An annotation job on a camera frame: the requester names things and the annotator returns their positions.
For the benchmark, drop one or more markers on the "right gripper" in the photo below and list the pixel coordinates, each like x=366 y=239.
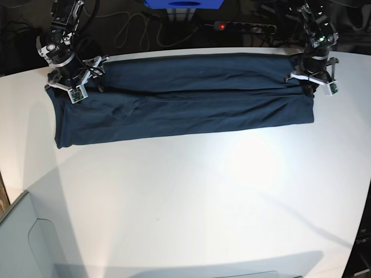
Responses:
x=79 y=72

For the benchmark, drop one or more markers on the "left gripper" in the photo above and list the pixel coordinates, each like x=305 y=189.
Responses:
x=314 y=71

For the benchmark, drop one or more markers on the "dark blue T-shirt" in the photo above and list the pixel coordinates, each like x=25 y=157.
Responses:
x=179 y=95

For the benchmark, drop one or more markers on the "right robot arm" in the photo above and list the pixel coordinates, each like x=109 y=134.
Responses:
x=57 y=48

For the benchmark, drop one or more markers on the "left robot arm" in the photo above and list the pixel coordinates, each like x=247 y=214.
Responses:
x=306 y=25

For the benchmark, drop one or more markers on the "black power strip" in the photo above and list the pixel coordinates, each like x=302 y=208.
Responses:
x=248 y=28

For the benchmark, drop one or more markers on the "blue box on stand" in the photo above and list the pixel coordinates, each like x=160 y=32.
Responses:
x=187 y=4

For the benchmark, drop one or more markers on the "grey plastic bin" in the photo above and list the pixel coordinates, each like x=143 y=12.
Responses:
x=30 y=246

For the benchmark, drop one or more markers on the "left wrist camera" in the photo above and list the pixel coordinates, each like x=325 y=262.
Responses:
x=331 y=88

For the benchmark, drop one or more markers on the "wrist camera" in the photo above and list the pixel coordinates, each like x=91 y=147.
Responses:
x=77 y=94
x=331 y=88

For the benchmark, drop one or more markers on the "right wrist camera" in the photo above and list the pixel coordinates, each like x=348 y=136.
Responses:
x=77 y=94

